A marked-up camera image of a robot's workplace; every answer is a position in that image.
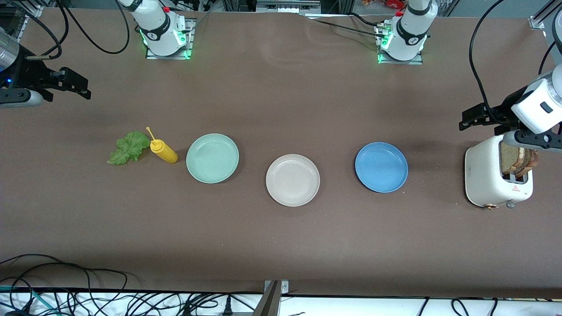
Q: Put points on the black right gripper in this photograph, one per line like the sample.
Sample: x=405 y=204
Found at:
x=30 y=73

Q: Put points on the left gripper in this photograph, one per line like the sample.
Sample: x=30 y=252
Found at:
x=499 y=111

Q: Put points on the brown bread slice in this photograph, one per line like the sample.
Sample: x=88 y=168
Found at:
x=530 y=161
x=509 y=160

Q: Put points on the green lettuce leaf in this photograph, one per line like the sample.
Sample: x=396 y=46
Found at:
x=131 y=147

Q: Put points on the blue plate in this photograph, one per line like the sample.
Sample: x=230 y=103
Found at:
x=381 y=166

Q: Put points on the mint green plate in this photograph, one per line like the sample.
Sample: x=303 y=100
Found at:
x=212 y=158

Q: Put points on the beige plate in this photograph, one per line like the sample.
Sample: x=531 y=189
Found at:
x=292 y=180

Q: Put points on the white toaster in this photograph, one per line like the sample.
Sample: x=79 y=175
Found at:
x=483 y=175

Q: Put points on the short aluminium profile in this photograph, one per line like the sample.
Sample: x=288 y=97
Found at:
x=538 y=21

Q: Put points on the yellow mustard squeeze bottle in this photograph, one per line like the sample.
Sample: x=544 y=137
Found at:
x=164 y=151

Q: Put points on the red package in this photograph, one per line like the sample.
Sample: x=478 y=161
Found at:
x=390 y=3

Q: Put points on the grey power strip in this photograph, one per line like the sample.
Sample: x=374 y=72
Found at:
x=287 y=6

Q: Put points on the black power plug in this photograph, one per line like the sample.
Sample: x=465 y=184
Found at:
x=227 y=309

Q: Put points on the long aluminium edge rail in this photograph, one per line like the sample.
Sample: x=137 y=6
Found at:
x=19 y=33

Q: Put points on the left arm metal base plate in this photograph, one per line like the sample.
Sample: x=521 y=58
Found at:
x=401 y=62

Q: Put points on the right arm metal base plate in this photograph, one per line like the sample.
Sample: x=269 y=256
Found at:
x=191 y=44

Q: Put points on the grey metal bracket post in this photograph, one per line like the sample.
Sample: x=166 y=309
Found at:
x=272 y=303

